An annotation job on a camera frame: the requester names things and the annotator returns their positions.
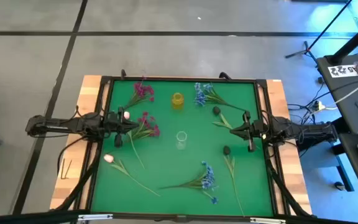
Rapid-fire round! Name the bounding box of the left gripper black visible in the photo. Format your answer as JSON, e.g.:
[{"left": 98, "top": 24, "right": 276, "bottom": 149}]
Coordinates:
[{"left": 104, "top": 107, "right": 140, "bottom": 149}]

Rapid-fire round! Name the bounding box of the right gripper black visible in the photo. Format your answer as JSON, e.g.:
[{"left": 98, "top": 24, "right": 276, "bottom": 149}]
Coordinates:
[{"left": 230, "top": 111, "right": 265, "bottom": 153}]

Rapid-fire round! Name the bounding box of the dark artificial tulip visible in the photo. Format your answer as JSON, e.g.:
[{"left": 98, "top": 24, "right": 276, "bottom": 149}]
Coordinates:
[
  {"left": 222, "top": 145, "right": 246, "bottom": 217},
  {"left": 211, "top": 106, "right": 234, "bottom": 130}
]

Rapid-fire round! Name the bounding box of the blue artificial flower bunch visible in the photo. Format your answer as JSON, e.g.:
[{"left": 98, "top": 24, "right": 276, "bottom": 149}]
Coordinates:
[
  {"left": 193, "top": 82, "right": 249, "bottom": 113},
  {"left": 159, "top": 161, "right": 219, "bottom": 205}
]

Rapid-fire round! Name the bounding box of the yellow glass vase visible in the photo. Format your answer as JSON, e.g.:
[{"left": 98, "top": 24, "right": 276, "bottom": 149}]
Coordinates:
[{"left": 171, "top": 92, "right": 185, "bottom": 110}]

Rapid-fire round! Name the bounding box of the clear glass vase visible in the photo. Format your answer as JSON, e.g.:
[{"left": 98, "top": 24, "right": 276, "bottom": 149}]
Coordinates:
[{"left": 175, "top": 131, "right": 188, "bottom": 151}]

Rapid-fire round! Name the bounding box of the green table mat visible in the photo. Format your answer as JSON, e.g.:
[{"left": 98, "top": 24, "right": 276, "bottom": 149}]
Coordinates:
[{"left": 91, "top": 80, "right": 275, "bottom": 217}]

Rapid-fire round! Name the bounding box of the white power strip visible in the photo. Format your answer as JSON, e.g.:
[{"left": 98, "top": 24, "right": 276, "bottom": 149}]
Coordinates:
[{"left": 311, "top": 101, "right": 326, "bottom": 112}]

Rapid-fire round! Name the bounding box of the black tripod stand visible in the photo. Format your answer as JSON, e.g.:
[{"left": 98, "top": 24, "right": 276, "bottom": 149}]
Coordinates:
[{"left": 284, "top": 0, "right": 354, "bottom": 63}]

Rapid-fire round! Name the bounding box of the black desk leg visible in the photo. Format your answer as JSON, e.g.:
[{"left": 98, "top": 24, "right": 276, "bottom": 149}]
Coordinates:
[{"left": 329, "top": 144, "right": 356, "bottom": 193}]

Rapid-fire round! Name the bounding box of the dark grey desk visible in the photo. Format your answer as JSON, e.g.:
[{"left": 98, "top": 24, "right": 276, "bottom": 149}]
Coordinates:
[{"left": 337, "top": 133, "right": 358, "bottom": 211}]

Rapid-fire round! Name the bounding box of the white printed label sheet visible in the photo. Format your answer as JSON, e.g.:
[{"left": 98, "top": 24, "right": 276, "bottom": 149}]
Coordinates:
[{"left": 327, "top": 63, "right": 358, "bottom": 78}]

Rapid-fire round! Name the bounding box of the black rig beam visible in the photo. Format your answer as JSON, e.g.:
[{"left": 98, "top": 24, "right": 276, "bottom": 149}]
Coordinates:
[{"left": 0, "top": 208, "right": 358, "bottom": 224}]

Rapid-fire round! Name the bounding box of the black monitor pole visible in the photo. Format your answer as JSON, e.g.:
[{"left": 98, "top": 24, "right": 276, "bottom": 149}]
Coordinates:
[{"left": 327, "top": 15, "right": 358, "bottom": 65}]

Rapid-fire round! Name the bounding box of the black metal table frame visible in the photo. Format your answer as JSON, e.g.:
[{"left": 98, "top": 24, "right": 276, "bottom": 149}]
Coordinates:
[{"left": 85, "top": 75, "right": 281, "bottom": 220}]

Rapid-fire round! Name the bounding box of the black cable bundle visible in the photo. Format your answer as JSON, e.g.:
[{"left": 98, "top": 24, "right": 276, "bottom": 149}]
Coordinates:
[
  {"left": 50, "top": 136, "right": 104, "bottom": 212},
  {"left": 265, "top": 149, "right": 312, "bottom": 218}
]

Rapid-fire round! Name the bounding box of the silver metal bracket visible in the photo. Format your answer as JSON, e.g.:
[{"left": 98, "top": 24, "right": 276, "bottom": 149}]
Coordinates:
[
  {"left": 77, "top": 213, "right": 114, "bottom": 222},
  {"left": 249, "top": 217, "right": 287, "bottom": 224}
]

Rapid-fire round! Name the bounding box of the white cable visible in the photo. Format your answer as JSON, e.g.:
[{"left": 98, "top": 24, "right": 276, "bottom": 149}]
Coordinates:
[{"left": 324, "top": 73, "right": 358, "bottom": 110}]

